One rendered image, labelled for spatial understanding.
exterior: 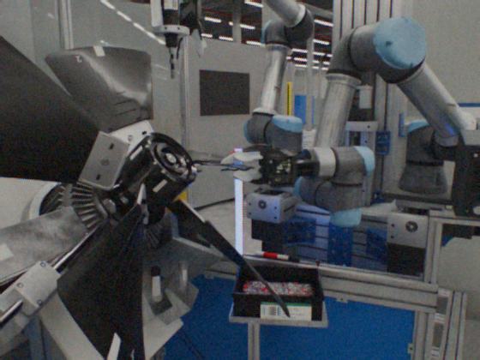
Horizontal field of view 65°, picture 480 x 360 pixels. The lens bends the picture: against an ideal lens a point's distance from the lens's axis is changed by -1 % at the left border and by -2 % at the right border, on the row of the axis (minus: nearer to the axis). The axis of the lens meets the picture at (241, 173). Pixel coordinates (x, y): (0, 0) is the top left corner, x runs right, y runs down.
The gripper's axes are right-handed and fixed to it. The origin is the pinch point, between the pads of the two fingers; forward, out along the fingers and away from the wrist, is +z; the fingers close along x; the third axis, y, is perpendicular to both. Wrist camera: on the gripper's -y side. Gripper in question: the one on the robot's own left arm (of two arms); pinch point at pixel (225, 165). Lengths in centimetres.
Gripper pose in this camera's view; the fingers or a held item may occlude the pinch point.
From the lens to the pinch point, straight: 87.0
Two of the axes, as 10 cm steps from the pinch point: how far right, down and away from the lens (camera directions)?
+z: -9.7, 0.6, -2.6
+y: 2.6, 2.7, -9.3
